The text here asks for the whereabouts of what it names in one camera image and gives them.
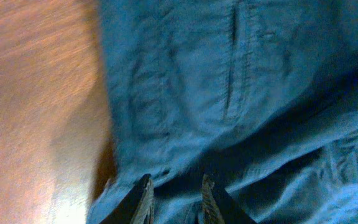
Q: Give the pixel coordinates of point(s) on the navy blue shorts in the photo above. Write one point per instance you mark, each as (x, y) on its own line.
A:
(257, 96)

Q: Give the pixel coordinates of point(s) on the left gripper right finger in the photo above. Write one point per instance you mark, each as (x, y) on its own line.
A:
(219, 207)

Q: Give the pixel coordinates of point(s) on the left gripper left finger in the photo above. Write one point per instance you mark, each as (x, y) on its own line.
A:
(137, 207)

